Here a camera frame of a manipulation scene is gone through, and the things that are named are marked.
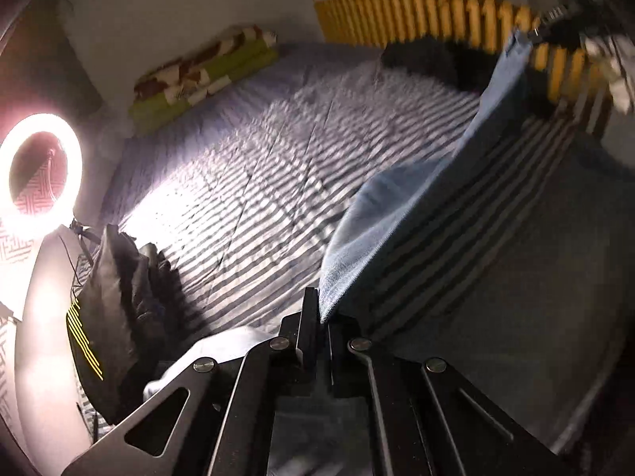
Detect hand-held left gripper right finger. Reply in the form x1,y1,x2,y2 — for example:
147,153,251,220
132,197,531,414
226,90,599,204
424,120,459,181
325,316,591,476

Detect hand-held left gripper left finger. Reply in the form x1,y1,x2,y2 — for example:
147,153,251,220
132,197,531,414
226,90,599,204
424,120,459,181
62,288,318,476

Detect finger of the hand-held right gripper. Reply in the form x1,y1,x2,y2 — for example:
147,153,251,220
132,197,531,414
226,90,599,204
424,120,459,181
527,5,581,40

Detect light blue jeans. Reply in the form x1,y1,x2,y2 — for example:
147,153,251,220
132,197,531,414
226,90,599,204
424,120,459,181
144,27,534,400

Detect grey folded garment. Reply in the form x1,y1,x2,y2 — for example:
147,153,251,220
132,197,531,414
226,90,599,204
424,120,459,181
139,243,177,308

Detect striped bed quilt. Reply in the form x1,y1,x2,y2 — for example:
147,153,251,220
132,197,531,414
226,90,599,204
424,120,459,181
74,42,616,457

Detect black folded garment yellow stripes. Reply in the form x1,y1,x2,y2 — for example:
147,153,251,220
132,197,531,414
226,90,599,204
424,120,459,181
67,223,167,424

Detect black tripod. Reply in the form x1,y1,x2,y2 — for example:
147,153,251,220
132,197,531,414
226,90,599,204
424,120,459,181
69,218,102,261

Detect green folded blanket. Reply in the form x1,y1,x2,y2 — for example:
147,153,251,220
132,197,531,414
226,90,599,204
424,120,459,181
128,40,279,137

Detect brown patterned folded blanket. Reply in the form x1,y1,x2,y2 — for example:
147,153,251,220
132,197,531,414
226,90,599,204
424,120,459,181
134,25,279,105

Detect wooden slatted bed rail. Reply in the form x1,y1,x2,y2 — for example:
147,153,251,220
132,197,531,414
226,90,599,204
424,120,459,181
315,0,613,134

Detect ring light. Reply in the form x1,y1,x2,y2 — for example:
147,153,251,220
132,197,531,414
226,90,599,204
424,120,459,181
0,113,84,230

